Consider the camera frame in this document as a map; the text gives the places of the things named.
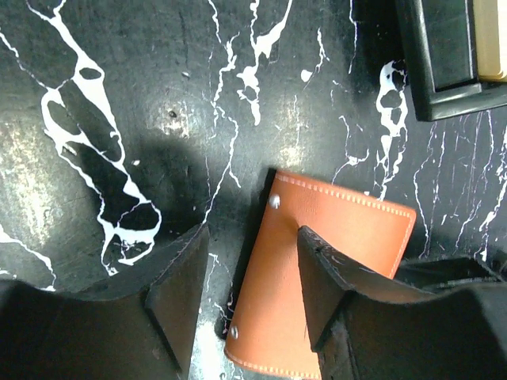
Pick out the black card box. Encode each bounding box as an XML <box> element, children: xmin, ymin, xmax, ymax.
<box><xmin>395</xmin><ymin>1</ymin><xmax>506</xmax><ymax>121</ymax></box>

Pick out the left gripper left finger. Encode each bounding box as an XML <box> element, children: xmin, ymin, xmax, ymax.
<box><xmin>80</xmin><ymin>223</ymin><xmax>209</xmax><ymax>374</ymax></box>

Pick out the brown leather card holder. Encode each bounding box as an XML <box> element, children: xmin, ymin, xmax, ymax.
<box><xmin>224</xmin><ymin>170</ymin><xmax>417</xmax><ymax>379</ymax></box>

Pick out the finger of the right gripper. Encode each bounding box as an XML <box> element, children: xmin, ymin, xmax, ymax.
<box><xmin>395</xmin><ymin>256</ymin><xmax>503</xmax><ymax>293</ymax></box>

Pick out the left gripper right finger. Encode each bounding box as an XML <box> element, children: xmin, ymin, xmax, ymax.
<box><xmin>297</xmin><ymin>226</ymin><xmax>432</xmax><ymax>352</ymax></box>

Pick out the gold VIP card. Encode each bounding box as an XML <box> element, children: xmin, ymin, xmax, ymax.
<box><xmin>473</xmin><ymin>0</ymin><xmax>506</xmax><ymax>82</ymax></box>

